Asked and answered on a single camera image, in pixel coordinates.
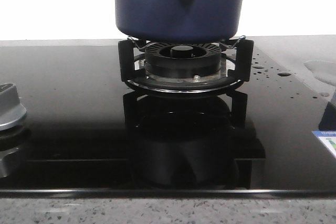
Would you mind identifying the blue cooking pot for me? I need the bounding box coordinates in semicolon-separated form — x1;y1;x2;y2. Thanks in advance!
115;0;242;44

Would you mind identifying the black pot support grate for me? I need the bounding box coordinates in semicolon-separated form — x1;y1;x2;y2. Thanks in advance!
118;36;254;96

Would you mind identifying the black gas burner head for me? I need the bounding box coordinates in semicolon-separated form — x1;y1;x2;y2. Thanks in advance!
138;43;222;84

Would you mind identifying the black glass cooktop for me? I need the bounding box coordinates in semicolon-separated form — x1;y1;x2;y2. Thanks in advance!
1;45;335;198

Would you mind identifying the silver stove control knob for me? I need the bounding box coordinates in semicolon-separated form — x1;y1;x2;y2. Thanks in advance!
1;83;27;131

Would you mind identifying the energy label sticker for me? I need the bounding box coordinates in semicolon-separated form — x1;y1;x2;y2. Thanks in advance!
312;131;335;156

